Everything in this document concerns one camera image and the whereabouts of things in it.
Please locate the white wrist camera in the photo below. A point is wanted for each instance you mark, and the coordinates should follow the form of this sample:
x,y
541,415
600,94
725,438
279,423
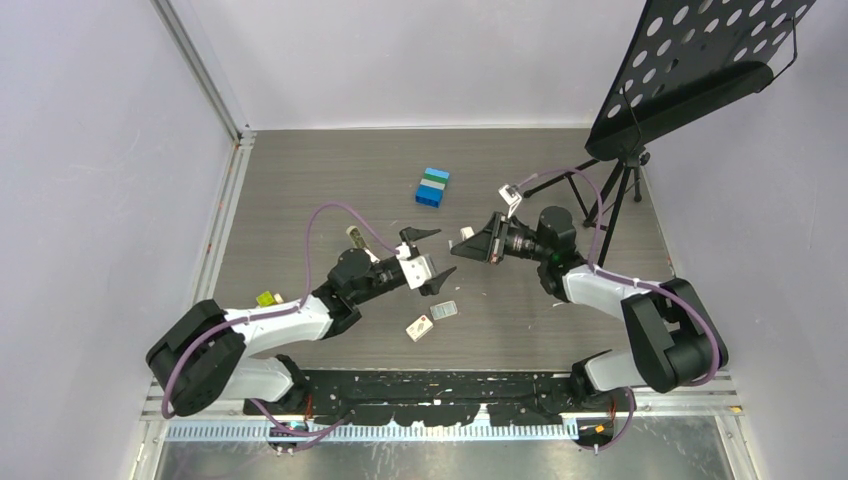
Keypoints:
x,y
512,197
416,268

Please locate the blue green toy brick stack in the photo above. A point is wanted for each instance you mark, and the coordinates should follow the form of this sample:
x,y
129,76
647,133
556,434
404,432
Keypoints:
x,y
430,191

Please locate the olive green white stapler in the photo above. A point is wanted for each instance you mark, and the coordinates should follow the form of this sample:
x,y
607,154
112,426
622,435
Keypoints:
x,y
359,242

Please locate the clear staples tray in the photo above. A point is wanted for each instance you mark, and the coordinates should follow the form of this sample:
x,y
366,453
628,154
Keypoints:
x,y
443,310

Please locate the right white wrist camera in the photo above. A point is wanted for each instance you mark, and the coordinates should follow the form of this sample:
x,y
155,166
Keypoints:
x,y
512,197

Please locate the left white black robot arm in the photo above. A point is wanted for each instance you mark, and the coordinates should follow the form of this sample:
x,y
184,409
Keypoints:
x,y
212,353

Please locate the black music stand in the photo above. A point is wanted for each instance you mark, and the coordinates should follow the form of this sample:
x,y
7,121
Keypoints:
x,y
686,60

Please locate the white staples box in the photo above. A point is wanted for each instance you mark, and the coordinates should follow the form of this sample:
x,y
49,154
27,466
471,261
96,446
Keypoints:
x,y
419,328

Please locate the red yellow toy brick car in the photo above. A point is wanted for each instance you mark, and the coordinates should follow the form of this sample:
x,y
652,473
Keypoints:
x,y
268,299

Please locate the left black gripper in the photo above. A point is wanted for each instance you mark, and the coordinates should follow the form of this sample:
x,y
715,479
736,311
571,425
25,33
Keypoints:
x,y
432,287

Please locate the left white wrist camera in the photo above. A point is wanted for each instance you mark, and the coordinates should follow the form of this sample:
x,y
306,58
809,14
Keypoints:
x,y
416,268

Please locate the small white stapler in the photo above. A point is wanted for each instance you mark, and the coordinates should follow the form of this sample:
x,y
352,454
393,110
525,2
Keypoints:
x,y
466,233

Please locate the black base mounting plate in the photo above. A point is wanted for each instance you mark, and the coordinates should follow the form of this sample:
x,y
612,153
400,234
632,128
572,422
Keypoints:
x,y
444,398

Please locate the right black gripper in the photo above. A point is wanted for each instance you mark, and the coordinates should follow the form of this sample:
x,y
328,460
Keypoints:
x,y
479,247

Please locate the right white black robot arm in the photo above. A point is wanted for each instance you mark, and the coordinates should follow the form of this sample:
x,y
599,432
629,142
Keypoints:
x,y
672,339

